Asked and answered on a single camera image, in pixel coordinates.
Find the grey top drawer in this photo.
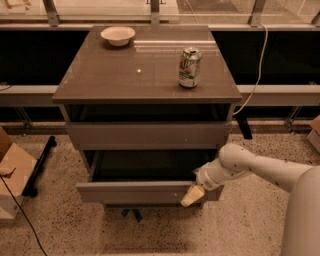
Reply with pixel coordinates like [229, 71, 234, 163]
[66, 122, 231, 150]

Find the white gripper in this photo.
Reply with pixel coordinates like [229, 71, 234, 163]
[181, 159, 232, 207]

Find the grey drawer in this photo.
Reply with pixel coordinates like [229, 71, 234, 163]
[103, 202, 204, 209]
[66, 122, 231, 150]
[76, 149, 217, 204]

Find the cardboard box right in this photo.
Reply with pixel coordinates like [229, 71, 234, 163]
[307, 115, 320, 153]

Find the black stand leg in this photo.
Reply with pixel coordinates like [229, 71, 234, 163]
[22, 136, 57, 197]

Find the cardboard box left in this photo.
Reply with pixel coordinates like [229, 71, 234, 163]
[0, 127, 36, 220]

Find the grey drawer cabinet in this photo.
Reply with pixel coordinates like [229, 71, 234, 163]
[51, 24, 243, 210]

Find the blue tape cross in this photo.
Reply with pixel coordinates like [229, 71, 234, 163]
[120, 208, 144, 223]

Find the green white soda can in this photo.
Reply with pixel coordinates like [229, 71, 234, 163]
[179, 47, 202, 88]

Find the black floor cable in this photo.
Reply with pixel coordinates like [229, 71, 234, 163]
[0, 173, 49, 256]

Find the cardboard box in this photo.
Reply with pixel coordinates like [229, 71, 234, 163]
[307, 115, 320, 153]
[0, 127, 36, 220]

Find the white power cable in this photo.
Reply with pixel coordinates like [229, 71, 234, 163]
[232, 23, 270, 117]

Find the white ceramic bowl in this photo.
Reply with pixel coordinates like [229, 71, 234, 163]
[100, 26, 136, 47]

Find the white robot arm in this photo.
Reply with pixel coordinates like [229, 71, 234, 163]
[181, 143, 320, 256]

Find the grey bottom drawer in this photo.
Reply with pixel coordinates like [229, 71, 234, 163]
[103, 202, 204, 209]

